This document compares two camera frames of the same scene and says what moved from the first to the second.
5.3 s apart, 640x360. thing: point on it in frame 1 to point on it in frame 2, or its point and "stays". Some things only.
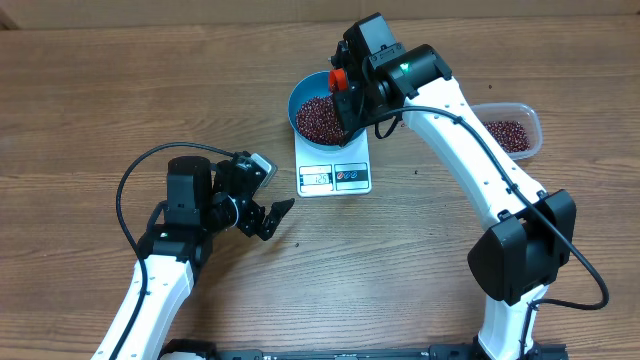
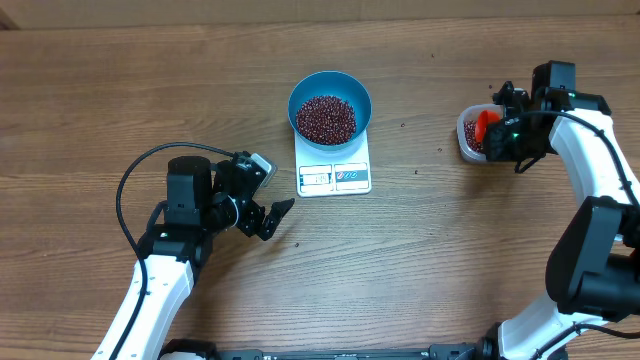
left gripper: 251,225 stays
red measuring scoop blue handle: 338,77 to 484,118
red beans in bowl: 317,120 stays
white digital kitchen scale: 340,172 stays
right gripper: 351,105 to 496,151
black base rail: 534,351 stays
